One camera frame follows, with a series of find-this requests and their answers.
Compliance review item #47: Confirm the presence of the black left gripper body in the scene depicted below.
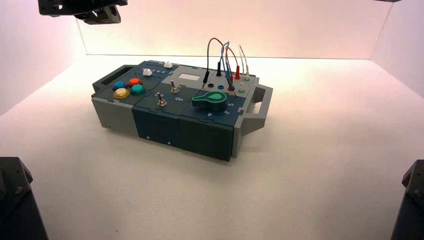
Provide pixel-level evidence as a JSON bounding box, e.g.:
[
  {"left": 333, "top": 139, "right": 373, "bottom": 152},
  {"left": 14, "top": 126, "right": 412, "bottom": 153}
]
[{"left": 38, "top": 0, "right": 128, "bottom": 16}]

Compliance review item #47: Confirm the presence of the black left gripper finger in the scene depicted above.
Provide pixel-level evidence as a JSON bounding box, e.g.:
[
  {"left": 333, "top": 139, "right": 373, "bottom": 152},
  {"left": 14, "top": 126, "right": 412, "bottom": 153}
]
[
  {"left": 97, "top": 5, "right": 122, "bottom": 25},
  {"left": 75, "top": 11, "right": 102, "bottom": 25}
]

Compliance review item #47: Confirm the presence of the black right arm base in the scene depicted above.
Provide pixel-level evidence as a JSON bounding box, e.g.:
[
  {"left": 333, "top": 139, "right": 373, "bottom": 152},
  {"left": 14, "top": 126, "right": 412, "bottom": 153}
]
[{"left": 390, "top": 159, "right": 424, "bottom": 240}]

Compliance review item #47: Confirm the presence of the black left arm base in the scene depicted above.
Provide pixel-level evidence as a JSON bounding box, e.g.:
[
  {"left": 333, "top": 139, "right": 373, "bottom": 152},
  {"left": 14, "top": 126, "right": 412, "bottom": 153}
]
[{"left": 0, "top": 156, "right": 49, "bottom": 240}]

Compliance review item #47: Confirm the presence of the teal dome push button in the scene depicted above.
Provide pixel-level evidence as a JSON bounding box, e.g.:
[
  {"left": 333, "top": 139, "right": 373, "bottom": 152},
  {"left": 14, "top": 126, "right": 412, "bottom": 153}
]
[{"left": 130, "top": 84, "right": 146, "bottom": 97}]

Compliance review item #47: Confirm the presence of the white display screen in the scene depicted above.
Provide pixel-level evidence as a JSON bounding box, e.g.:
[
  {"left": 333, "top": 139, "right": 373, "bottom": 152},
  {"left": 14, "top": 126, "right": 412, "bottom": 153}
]
[{"left": 177, "top": 73, "right": 202, "bottom": 82}]

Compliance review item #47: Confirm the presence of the gray and teal control box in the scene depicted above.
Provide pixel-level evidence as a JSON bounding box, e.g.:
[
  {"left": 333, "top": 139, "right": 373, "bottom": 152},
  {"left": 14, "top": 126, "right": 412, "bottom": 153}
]
[{"left": 91, "top": 60, "right": 274, "bottom": 163}]

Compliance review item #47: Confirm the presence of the green rotary selector knob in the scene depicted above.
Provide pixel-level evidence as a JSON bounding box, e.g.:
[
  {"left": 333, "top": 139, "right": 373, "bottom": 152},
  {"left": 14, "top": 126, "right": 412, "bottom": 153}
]
[{"left": 191, "top": 91, "right": 229, "bottom": 113}]

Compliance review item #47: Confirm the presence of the gray wire with black plugs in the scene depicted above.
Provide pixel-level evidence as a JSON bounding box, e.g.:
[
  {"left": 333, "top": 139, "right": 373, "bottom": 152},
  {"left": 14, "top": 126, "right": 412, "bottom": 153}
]
[{"left": 201, "top": 37, "right": 224, "bottom": 90}]

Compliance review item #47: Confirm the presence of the blue wire with blue plug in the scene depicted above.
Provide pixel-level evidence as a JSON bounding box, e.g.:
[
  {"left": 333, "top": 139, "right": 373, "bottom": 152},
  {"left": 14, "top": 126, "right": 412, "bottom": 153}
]
[{"left": 219, "top": 41, "right": 237, "bottom": 98}]

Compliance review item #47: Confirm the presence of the red wire with red plugs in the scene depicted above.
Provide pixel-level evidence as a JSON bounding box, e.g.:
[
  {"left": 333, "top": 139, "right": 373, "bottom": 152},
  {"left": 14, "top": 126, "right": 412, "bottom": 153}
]
[{"left": 225, "top": 46, "right": 242, "bottom": 92}]

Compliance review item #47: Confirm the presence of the white wire with white plug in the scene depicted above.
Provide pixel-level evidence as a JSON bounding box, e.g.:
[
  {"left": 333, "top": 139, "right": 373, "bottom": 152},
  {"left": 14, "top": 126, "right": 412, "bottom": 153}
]
[
  {"left": 239, "top": 43, "right": 250, "bottom": 78},
  {"left": 237, "top": 46, "right": 246, "bottom": 90}
]

